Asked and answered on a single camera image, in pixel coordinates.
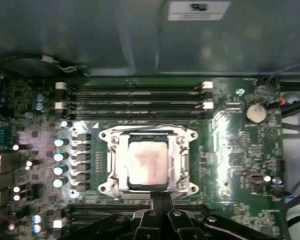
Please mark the internal USB port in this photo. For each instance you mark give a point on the internal USB port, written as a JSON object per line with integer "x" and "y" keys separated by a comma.
{"x": 255, "y": 179}

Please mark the thin metal locking lever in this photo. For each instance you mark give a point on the thin metal locking lever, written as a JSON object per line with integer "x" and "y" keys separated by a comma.
{"x": 145, "y": 127}

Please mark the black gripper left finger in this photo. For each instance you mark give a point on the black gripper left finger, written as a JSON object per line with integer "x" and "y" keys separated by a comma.
{"x": 145, "y": 225}

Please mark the black open PC case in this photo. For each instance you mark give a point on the black open PC case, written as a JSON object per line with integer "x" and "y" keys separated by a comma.
{"x": 90, "y": 30}

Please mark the green motherboard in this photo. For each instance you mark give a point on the green motherboard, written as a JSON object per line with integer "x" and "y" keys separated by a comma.
{"x": 260, "y": 155}

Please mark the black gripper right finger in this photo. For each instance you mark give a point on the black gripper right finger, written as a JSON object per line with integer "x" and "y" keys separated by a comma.
{"x": 180, "y": 225}

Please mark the black RAM slot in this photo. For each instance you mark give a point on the black RAM slot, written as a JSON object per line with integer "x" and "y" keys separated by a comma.
{"x": 102, "y": 87}
{"x": 102, "y": 209}
{"x": 102, "y": 105}
{"x": 102, "y": 95}
{"x": 102, "y": 114}
{"x": 60, "y": 223}

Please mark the round coin battery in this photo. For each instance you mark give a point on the round coin battery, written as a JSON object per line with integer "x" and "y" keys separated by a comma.
{"x": 255, "y": 113}

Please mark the silver CPU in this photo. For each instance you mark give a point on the silver CPU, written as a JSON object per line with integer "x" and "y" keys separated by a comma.
{"x": 147, "y": 162}

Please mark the CPU socket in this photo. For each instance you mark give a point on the CPU socket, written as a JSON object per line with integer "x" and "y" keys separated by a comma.
{"x": 109, "y": 132}

